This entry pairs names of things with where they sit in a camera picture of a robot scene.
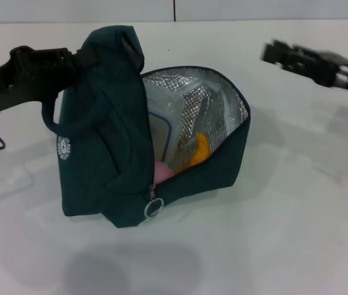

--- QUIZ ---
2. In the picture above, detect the dark teal insulated lunch bag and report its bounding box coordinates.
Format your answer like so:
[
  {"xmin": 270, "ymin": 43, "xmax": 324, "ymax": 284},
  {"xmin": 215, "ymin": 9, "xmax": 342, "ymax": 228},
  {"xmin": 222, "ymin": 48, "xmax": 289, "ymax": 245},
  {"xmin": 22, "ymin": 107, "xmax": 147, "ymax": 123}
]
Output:
[{"xmin": 41, "ymin": 25, "xmax": 251, "ymax": 230}]

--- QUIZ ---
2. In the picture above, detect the yellow toy banana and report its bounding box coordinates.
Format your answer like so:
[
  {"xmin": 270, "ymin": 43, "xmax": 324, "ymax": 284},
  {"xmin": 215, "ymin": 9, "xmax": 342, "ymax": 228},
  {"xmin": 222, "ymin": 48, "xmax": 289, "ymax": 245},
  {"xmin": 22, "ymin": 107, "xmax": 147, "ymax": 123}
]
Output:
[{"xmin": 173, "ymin": 132, "xmax": 211, "ymax": 173}]

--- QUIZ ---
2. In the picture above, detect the clear plastic lunch box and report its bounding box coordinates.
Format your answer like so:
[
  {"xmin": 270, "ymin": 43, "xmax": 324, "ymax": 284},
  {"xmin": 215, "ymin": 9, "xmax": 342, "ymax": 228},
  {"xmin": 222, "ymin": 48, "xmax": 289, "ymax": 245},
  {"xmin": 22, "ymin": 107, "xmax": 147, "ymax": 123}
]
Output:
[{"xmin": 144, "ymin": 87, "xmax": 199, "ymax": 163}]

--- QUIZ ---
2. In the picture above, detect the pink toy peach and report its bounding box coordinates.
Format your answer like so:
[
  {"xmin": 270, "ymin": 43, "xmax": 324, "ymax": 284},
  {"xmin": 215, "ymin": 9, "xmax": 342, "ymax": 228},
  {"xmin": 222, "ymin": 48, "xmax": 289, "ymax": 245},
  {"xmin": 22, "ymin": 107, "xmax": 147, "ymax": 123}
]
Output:
[{"xmin": 153, "ymin": 160, "xmax": 177, "ymax": 187}]

